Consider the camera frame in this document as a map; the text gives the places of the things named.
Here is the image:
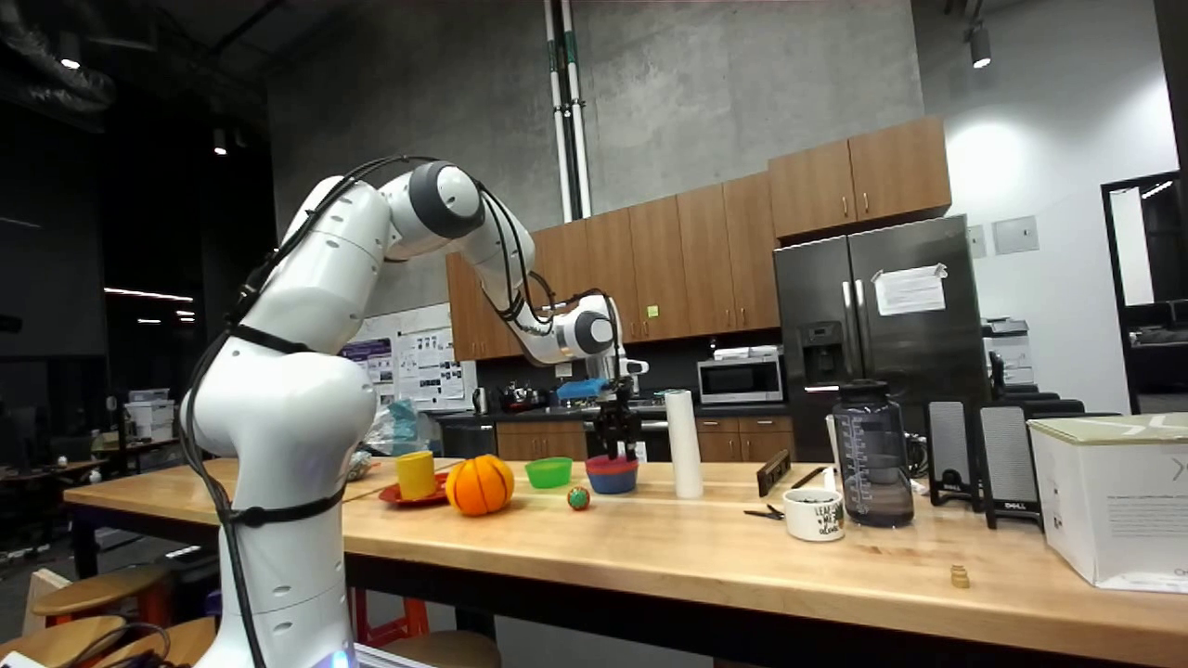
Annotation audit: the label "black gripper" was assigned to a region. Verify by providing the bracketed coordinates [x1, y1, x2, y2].
[588, 395, 648, 468]

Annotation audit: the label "blue bowl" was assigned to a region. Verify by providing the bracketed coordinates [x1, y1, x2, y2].
[588, 468, 642, 495]

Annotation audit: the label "green bowl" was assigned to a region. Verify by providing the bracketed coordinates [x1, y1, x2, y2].
[525, 452, 577, 488]

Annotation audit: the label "brown wooden base cabinets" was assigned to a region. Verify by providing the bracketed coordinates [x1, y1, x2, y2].
[495, 410, 797, 462]

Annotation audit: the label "silver microwave oven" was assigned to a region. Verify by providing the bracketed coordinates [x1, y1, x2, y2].
[695, 342, 789, 409]

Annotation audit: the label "orange toy pumpkin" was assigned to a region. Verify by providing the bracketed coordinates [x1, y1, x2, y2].
[442, 447, 518, 520]

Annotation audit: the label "small black tilted slab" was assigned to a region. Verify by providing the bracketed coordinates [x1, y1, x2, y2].
[752, 446, 797, 499]

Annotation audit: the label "yellow mug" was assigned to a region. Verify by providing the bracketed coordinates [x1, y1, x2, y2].
[390, 446, 442, 505]

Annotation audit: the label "white mug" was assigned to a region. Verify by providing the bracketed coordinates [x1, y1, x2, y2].
[781, 483, 849, 545]

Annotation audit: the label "plastic bread bag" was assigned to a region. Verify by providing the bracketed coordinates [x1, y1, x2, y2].
[361, 394, 438, 460]

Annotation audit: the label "white poster board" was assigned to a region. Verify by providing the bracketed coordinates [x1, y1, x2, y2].
[330, 299, 481, 419]

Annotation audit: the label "red plate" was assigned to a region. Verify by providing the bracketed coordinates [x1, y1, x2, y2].
[374, 476, 453, 512]

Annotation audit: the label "dark water jug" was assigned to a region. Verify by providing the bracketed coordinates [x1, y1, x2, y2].
[827, 378, 931, 529]

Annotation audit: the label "wooden stool red legs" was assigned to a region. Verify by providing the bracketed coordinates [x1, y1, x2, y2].
[350, 581, 433, 650]
[25, 560, 178, 629]

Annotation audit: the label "stainless steel refrigerator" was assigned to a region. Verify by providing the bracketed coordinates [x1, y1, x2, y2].
[772, 212, 994, 462]

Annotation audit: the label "white paper on refrigerator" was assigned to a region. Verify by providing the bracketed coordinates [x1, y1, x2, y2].
[871, 260, 950, 317]

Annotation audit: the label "black flat stand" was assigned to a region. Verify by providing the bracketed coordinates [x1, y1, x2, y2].
[975, 400, 1047, 529]
[923, 394, 983, 509]

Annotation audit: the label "metal conduit pipes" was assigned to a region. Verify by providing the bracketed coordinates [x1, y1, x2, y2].
[542, 0, 594, 228]

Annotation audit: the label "white cardboard box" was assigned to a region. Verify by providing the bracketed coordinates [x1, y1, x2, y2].
[1023, 409, 1188, 594]

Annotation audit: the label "black ceiling spotlight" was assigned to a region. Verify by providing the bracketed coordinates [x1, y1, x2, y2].
[963, 19, 999, 74]

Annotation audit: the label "round wooden stool seat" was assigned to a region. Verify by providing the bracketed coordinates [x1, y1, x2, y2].
[0, 613, 224, 668]

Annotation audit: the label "brown wooden wall cabinets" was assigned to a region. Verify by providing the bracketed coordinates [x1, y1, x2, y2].
[442, 116, 955, 364]

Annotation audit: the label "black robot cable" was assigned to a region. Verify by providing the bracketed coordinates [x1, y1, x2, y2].
[176, 150, 562, 668]

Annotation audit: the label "grey wall plate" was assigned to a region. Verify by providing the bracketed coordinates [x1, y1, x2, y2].
[986, 212, 1043, 260]

